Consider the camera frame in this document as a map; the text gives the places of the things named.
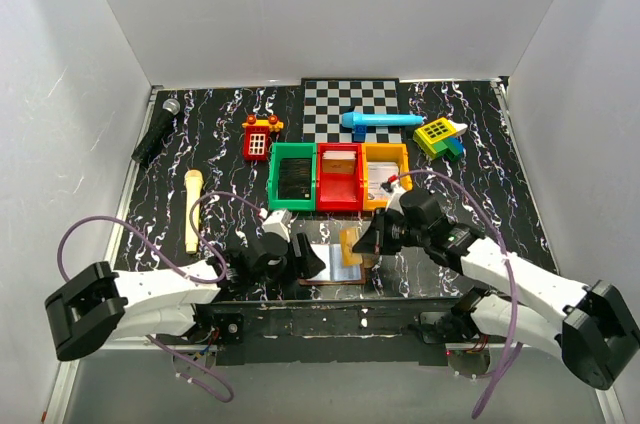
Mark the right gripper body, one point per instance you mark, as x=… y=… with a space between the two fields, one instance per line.
x=397 y=233

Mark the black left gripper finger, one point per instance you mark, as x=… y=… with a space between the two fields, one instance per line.
x=305 y=270
x=303 y=251

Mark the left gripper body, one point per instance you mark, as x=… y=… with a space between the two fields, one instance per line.
x=284 y=270

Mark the copper credit card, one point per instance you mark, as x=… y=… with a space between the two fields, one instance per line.
x=348 y=238

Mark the brown leather card holder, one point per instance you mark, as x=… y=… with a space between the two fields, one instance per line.
x=336 y=272

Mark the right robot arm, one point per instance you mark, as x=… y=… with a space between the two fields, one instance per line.
x=589 y=328

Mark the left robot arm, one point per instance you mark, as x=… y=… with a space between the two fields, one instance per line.
x=100 y=305

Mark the white printed card stack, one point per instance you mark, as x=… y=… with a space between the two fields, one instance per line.
x=378 y=172

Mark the black card stack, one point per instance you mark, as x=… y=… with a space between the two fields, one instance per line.
x=295 y=179

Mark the red plastic bin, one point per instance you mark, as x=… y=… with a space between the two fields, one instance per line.
x=339 y=192

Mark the yellow plastic bin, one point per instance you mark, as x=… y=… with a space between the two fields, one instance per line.
x=371 y=152

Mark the blue toy brick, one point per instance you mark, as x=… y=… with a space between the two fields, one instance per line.
x=359 y=134

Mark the yellow green toy block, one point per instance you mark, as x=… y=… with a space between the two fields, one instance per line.
x=441 y=139

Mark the green plastic bin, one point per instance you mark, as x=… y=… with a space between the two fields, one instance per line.
x=280 y=151

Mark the cream toy microphone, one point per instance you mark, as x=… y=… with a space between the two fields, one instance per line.
x=194 y=182

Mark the red toy phone booth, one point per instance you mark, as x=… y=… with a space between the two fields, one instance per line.
x=257 y=136

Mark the blue toy microphone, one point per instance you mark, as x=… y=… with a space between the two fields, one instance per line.
x=354 y=119

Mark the checkered board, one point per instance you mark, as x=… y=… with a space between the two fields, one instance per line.
x=326 y=100

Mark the black microphone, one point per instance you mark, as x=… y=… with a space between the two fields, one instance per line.
x=149 y=146

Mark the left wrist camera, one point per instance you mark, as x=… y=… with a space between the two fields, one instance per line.
x=278 y=222

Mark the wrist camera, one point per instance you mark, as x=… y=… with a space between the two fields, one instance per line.
x=395 y=191
x=278 y=222

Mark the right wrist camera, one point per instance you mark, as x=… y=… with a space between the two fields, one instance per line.
x=395 y=191

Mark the black base frame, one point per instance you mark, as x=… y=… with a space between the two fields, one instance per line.
x=328 y=331

